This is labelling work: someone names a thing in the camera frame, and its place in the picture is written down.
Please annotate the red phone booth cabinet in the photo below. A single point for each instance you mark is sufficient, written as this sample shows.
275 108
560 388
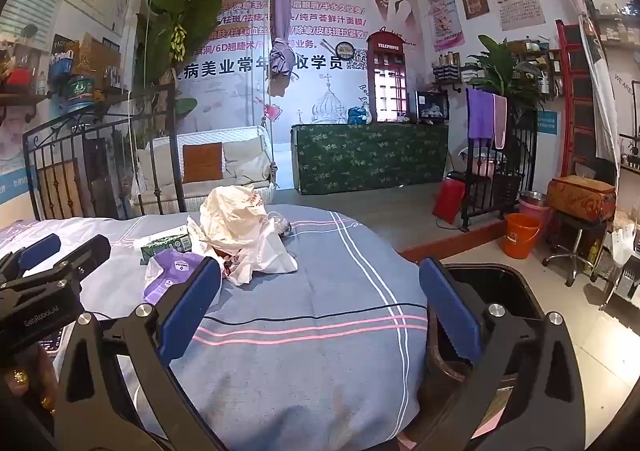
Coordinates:
386 76

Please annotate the purple packet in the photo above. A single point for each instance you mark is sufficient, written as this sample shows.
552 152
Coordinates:
172 271

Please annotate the teal paint bucket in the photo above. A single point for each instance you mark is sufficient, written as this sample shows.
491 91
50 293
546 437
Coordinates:
80 93

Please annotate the blue bag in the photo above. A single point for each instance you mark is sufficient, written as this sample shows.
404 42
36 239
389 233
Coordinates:
358 116

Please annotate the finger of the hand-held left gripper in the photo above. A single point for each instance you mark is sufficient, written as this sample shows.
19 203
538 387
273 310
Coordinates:
40 251
85 253

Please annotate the black iron bed headboard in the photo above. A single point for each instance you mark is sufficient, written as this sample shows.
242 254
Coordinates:
100 151

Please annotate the black trash bin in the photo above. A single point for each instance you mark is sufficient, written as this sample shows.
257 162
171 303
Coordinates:
510 291

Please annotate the purple towel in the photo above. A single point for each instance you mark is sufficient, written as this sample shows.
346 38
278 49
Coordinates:
480 113

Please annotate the smartphone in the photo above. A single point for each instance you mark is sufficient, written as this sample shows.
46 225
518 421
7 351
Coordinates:
52 343

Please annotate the green patterned counter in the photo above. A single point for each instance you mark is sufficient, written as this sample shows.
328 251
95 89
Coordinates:
370 158

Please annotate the chrome swivel stool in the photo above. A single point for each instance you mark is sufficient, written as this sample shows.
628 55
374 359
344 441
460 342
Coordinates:
575 251

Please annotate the pink basin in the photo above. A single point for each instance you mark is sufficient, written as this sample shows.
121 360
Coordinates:
535 211

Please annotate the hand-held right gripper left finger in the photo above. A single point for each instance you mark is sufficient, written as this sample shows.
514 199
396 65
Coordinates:
192 301

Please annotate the wooden wall shelf with clutter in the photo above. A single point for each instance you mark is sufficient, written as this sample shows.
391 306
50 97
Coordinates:
30 86

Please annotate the person's left hand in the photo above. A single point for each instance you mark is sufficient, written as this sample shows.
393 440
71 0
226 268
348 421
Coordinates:
25 381

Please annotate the large wall banner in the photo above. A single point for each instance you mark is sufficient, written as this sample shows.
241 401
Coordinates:
320 96

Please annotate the pink wall poster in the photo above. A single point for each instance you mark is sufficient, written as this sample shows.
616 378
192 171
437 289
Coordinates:
442 1

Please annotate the white wicker swing sofa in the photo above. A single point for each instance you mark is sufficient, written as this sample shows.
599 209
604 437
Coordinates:
210 191

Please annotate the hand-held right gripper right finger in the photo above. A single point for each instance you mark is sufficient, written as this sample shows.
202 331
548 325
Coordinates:
450 311

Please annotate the white plastic bag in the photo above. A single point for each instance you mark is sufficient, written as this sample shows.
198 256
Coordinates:
240 226

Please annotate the purple hanging cloth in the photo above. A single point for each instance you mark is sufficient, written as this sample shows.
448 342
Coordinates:
281 31

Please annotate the striped grey blanket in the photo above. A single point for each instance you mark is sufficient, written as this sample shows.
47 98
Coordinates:
310 321

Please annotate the orange bucket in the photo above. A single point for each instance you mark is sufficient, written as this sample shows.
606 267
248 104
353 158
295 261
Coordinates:
520 238

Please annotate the red bag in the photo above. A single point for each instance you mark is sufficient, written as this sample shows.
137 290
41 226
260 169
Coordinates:
448 201

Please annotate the pink towel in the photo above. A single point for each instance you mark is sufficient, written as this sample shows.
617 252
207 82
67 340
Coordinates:
500 123

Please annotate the potted green plant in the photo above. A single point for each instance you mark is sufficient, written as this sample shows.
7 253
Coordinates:
505 66

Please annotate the green packet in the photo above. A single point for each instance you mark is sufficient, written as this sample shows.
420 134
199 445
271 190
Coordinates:
165 245

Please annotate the pink hanging ornament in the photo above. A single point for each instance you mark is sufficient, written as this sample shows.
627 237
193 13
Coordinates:
272 112

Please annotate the red ladder shelf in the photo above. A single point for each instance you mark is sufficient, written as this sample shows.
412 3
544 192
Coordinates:
575 96

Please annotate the wall shelf with jars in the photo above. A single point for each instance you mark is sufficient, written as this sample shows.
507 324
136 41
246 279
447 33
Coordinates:
450 73

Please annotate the beige cushion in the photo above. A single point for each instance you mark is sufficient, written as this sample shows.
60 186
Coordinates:
247 158
160 163

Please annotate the orange cushion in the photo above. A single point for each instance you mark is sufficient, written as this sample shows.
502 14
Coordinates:
202 162

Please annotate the clear plastic wrapper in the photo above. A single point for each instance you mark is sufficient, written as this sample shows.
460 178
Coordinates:
280 225

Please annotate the black iron rack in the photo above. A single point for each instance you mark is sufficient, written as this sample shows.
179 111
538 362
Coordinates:
500 186

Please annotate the white standing banner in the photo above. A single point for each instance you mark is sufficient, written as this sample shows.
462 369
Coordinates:
600 81

